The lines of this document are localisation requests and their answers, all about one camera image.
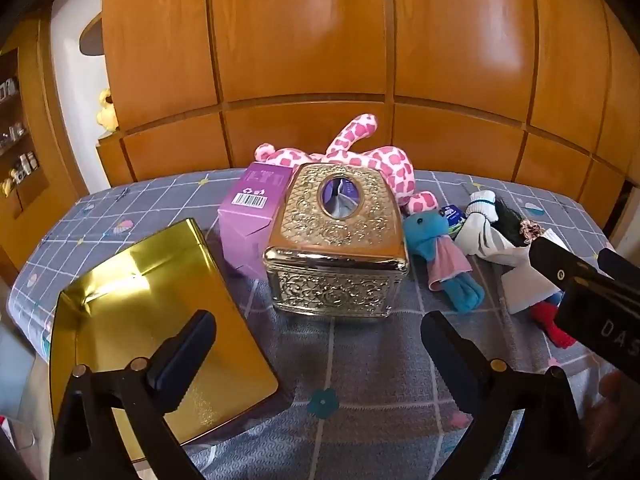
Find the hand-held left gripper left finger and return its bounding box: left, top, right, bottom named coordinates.
left=50, top=310, right=218, bottom=480

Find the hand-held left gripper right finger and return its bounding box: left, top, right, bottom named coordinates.
left=420, top=310, right=596, bottom=480

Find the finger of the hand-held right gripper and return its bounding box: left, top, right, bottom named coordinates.
left=597, top=247, right=640, bottom=288
left=529, top=236, right=598, bottom=292

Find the white cloth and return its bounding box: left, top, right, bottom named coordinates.
left=500, top=255, right=566, bottom=316

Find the gold tin box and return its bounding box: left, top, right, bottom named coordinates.
left=47, top=218, right=279, bottom=448

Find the white ribbed sock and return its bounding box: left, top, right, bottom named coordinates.
left=452, top=191, right=521, bottom=266

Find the blue plush toy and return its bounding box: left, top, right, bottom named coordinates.
left=402, top=208, right=485, bottom=315

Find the blue printed packet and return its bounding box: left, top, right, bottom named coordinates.
left=439, top=203, right=468, bottom=236

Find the person's right hand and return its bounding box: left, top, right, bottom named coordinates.
left=580, top=370, right=640, bottom=466

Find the red plush toy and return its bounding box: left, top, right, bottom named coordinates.
left=530, top=292, right=578, bottom=348

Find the grey plaid bedsheet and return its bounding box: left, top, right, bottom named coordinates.
left=7, top=167, right=621, bottom=480

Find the purple carton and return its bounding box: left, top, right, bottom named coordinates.
left=218, top=161, right=293, bottom=281

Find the ornate gold tissue box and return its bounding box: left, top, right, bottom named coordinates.
left=263, top=162, right=410, bottom=320

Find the pink spotted plush toy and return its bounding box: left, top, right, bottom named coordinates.
left=254, top=113, right=440, bottom=216

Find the yellow plush toy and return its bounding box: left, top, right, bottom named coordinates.
left=96, top=87, right=118, bottom=133

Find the wooden shelf unit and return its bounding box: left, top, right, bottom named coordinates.
left=0, top=10, right=91, bottom=271

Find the dark brown curved object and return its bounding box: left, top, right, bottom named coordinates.
left=79, top=12, right=106, bottom=56

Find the wooden wardrobe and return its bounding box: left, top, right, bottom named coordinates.
left=97, top=0, right=640, bottom=196

